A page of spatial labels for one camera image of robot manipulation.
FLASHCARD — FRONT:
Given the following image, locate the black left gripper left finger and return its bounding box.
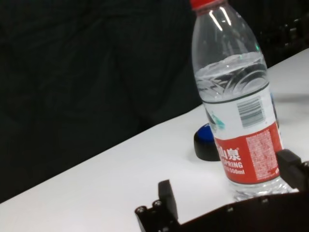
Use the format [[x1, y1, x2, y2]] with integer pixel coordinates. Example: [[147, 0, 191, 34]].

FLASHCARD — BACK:
[[134, 180, 181, 232]]

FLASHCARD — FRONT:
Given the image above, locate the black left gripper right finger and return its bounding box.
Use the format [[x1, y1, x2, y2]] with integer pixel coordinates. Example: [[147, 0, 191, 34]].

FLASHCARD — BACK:
[[276, 149, 309, 191]]

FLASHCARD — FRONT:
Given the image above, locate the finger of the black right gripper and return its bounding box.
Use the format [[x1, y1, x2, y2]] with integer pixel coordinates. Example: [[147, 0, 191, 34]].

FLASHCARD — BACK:
[[260, 29, 309, 53], [283, 18, 309, 33]]

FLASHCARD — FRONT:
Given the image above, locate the clear water bottle red cap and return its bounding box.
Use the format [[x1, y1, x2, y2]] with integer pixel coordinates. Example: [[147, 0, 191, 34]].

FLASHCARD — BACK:
[[189, 0, 300, 203]]

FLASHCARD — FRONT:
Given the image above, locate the blue black round lid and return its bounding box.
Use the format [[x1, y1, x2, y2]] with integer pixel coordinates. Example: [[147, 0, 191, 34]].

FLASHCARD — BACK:
[[194, 122, 222, 162]]

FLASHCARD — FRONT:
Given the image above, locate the black curtain backdrop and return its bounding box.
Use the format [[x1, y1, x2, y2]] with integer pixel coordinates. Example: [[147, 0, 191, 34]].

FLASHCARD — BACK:
[[0, 0, 309, 203]]

